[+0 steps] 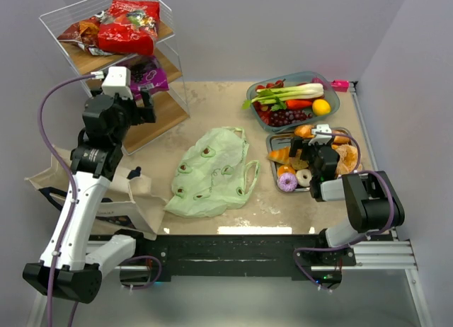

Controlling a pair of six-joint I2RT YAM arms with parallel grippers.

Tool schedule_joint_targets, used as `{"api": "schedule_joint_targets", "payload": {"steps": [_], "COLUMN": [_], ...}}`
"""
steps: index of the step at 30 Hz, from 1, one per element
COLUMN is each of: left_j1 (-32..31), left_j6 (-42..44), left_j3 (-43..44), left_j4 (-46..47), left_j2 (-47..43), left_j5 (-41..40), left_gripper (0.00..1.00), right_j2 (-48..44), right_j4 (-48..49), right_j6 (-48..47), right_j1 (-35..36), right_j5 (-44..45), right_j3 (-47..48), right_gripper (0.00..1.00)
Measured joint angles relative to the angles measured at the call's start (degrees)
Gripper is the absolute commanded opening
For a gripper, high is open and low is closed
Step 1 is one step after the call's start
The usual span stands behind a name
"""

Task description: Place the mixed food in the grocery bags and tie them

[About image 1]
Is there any large sugared cruller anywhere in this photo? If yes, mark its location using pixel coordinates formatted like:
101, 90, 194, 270
334, 144, 362, 176

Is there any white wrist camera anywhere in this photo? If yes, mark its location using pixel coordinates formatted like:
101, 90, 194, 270
309, 124, 334, 145
101, 66, 134, 100

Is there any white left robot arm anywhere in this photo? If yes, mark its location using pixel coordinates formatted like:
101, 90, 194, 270
23, 91, 156, 304

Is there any brown chip bag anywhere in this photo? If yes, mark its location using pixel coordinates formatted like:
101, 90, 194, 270
57, 16, 107, 56

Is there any purple snack bag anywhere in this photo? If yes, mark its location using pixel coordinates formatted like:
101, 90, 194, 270
119, 56, 169, 100

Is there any purple grape bunch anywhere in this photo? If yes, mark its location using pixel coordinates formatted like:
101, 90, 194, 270
268, 110, 314, 127

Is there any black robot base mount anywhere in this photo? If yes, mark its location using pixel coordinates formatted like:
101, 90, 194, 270
123, 229, 356, 284

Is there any yellow lemon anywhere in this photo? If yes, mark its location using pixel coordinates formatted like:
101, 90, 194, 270
311, 98, 331, 116

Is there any golden croissant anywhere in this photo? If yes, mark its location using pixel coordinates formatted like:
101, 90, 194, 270
267, 147, 290, 165

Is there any red snack bag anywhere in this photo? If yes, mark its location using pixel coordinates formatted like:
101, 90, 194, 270
98, 0, 160, 56

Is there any white wire wooden shelf rack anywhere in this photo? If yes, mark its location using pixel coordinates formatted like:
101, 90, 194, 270
39, 0, 190, 155

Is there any orange carrot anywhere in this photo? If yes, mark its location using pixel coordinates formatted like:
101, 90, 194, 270
286, 99, 313, 110

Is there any clear teal produce container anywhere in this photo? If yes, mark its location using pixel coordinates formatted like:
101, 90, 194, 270
241, 71, 340, 132

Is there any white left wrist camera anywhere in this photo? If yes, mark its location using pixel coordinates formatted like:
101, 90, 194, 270
101, 66, 134, 100

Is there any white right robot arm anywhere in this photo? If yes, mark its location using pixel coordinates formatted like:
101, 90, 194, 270
289, 132, 405, 253

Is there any long bread loaf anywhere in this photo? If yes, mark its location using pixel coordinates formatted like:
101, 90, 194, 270
294, 125, 350, 145

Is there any green avocado print bag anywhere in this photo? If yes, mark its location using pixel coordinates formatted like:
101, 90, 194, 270
164, 127, 260, 218

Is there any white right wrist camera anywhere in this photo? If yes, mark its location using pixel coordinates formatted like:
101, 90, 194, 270
309, 124, 334, 145

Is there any metal pastry tray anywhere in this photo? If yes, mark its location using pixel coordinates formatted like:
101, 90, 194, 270
266, 125, 362, 193

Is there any beige canvas tote bag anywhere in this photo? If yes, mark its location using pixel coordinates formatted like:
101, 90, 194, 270
26, 156, 167, 240

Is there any orange glazed donut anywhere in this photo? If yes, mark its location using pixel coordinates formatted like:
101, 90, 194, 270
277, 165, 296, 178

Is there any purple frosted donut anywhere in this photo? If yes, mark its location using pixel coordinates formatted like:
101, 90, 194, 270
277, 173, 299, 193

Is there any pink plastic clip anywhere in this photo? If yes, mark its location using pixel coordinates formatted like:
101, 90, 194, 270
331, 79, 350, 92

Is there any green white leek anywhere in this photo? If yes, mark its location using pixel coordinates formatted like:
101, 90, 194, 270
242, 83, 324, 111

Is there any white frosted donut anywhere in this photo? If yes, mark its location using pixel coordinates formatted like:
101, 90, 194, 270
296, 168, 312, 188

